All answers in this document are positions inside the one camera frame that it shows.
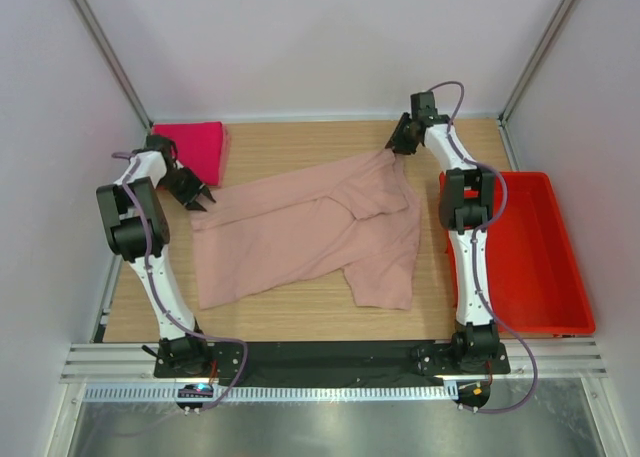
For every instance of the right aluminium frame post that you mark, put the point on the right aluminium frame post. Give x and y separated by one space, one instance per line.
549 36

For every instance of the dusty pink t shirt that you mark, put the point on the dusty pink t shirt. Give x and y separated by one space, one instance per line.
358 215

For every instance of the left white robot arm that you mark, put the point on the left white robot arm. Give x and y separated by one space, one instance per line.
137 230

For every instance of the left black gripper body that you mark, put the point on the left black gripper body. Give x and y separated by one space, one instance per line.
182 185

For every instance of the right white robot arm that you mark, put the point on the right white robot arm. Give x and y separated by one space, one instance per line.
465 210

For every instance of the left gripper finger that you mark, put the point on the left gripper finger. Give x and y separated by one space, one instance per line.
195 206
205 192

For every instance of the left aluminium frame post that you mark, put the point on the left aluminium frame post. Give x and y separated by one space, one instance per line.
102 43

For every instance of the aluminium rail profile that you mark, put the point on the aluminium rail profile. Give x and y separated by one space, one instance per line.
107 362

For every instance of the red plastic bin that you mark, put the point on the red plastic bin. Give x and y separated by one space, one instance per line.
534 282

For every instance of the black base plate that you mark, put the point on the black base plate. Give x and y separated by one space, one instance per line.
332 365

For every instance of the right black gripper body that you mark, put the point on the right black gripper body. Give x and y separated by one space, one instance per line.
406 143

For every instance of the aluminium frame post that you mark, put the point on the aluminium frame post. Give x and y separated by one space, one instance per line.
102 43
549 36

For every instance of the white slotted cable duct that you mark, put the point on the white slotted cable duct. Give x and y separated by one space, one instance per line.
184 393

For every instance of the folded magenta t shirt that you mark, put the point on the folded magenta t shirt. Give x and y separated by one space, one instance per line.
204 147

